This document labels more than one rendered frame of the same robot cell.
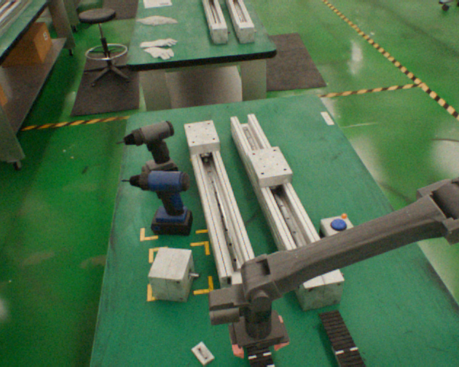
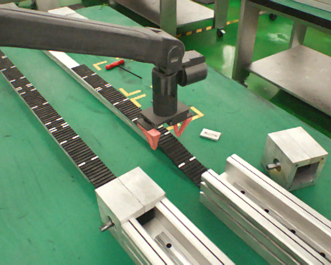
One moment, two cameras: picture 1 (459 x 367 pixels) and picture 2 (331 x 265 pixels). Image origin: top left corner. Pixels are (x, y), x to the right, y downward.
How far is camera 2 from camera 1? 1.15 m
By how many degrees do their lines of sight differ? 98
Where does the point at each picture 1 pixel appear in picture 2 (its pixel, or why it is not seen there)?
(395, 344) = (39, 199)
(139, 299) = not seen: hidden behind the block
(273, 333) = (150, 110)
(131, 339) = (272, 126)
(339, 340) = (95, 167)
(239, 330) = (179, 104)
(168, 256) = (306, 147)
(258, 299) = not seen: hidden behind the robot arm
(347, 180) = not seen: outside the picture
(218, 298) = (193, 53)
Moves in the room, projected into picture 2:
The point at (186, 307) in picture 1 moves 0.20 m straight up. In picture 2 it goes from (256, 159) to (271, 90)
